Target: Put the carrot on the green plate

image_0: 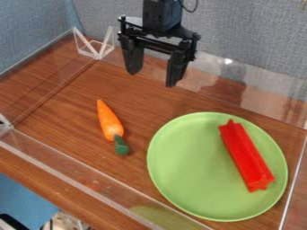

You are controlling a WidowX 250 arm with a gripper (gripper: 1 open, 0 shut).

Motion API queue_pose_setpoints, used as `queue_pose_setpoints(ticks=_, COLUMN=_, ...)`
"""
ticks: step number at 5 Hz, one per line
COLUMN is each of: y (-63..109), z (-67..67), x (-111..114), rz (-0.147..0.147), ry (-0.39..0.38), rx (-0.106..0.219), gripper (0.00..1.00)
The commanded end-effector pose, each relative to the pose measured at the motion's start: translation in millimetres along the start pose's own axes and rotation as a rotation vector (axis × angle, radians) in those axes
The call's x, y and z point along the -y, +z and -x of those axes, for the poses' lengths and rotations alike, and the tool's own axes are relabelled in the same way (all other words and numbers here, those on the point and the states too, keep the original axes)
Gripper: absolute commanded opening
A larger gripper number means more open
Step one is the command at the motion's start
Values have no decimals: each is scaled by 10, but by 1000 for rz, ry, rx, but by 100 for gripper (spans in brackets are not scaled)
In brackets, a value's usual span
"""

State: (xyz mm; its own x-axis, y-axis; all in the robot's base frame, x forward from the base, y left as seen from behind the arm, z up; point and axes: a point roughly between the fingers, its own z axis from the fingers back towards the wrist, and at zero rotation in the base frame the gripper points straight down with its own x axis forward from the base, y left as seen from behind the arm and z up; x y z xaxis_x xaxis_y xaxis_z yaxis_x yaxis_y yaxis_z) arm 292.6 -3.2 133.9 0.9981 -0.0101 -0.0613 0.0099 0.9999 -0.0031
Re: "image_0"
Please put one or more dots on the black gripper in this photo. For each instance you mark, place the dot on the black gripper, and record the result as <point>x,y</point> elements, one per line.
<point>136,37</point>

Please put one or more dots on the orange toy carrot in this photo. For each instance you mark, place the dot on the orange toy carrot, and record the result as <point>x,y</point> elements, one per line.
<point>112,128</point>

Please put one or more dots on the black blue robot arm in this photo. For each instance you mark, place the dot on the black blue robot arm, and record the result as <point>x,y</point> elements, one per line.
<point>161,14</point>

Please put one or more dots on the red plastic block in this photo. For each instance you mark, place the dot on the red plastic block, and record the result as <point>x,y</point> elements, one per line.
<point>245,156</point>

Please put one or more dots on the green plate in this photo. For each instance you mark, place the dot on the green plate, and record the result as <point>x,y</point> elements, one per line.
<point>195,175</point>

